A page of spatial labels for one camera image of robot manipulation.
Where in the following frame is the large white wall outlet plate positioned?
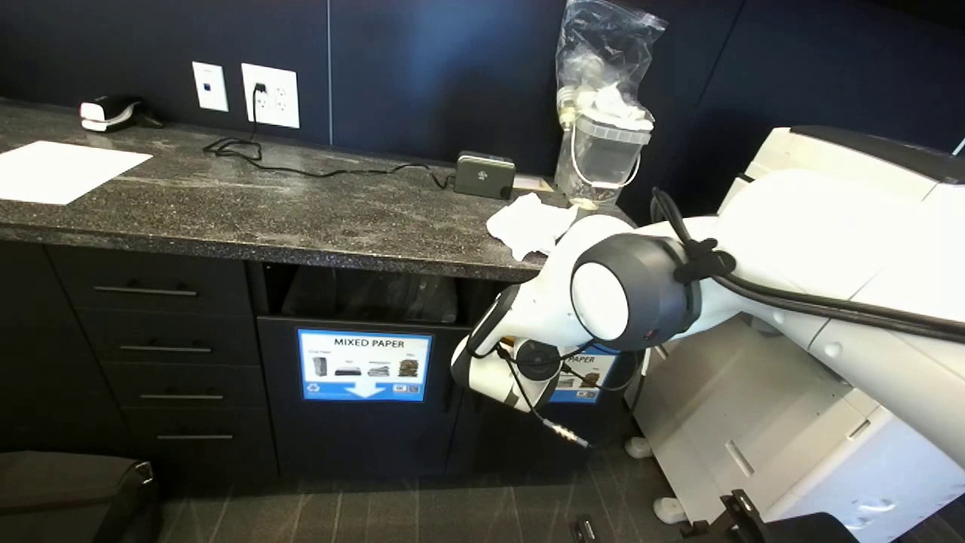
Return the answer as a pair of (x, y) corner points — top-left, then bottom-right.
(239, 60), (301, 133)

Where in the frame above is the black door arrow down sign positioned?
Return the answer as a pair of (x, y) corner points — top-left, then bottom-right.
(255, 313), (476, 478)

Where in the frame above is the white paper sheet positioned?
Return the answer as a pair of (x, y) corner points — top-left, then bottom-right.
(0, 137), (153, 209)

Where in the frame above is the black fabric bag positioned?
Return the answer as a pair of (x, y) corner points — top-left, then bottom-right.
(0, 449), (162, 543)

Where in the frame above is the clear plastic bucket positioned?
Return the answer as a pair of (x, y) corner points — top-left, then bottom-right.
(554, 105), (658, 209)

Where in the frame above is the small white wall plate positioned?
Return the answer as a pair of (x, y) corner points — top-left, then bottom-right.
(189, 56), (234, 113)

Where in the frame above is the mixed paper sign arrow down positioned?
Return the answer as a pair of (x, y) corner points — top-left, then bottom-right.
(295, 324), (435, 407)

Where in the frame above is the black drawer with handle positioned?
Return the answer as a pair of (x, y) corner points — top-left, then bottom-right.
(118, 405), (280, 484)
(100, 359), (269, 415)
(48, 247), (255, 319)
(73, 310), (263, 372)

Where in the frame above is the black power adapter box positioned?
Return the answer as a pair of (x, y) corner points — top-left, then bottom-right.
(452, 150), (520, 200)

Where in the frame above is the large white office printer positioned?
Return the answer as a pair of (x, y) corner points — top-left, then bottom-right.
(625, 119), (965, 543)

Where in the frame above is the black cabinet with stone counter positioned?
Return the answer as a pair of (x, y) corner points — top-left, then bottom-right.
(0, 94), (646, 494)

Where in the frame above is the black stand base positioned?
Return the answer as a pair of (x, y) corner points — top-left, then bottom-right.
(690, 489), (857, 543)

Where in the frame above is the black lined rubbish bin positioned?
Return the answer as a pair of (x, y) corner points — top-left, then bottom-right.
(278, 264), (464, 324)

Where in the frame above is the clear plastic bag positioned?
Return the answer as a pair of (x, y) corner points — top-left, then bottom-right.
(554, 0), (671, 128)

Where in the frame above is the black cord on counter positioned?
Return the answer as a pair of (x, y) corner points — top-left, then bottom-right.
(203, 133), (461, 192)

